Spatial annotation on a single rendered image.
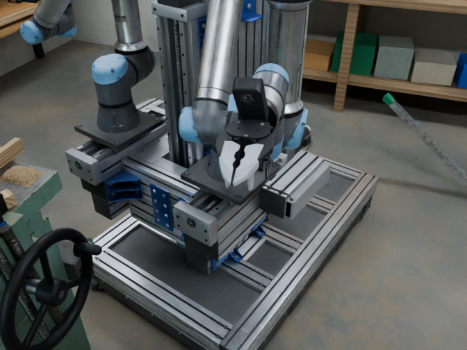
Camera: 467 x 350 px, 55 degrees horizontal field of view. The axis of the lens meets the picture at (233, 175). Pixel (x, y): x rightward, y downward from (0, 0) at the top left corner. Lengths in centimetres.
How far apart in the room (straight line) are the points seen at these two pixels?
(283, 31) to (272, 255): 110
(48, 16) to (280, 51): 81
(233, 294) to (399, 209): 121
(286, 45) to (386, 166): 195
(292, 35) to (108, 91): 69
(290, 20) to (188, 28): 36
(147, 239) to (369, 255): 107
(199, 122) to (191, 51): 45
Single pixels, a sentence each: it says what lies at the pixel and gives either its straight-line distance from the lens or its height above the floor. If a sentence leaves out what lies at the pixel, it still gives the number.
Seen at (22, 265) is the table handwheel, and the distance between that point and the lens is 99.
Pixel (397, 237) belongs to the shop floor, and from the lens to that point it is 246.
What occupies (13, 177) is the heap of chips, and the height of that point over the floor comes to 91.
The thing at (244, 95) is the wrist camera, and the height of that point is 131.
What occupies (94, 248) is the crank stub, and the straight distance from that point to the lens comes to 108.
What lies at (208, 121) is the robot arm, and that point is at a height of 115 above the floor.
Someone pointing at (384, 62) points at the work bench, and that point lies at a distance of 350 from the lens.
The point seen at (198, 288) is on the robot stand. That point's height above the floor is 21.
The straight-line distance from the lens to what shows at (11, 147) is 139.
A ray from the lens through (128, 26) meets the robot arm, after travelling 160.
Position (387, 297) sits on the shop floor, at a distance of 217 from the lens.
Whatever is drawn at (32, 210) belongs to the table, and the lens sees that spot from 126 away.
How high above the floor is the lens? 161
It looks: 36 degrees down
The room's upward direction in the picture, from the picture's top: straight up
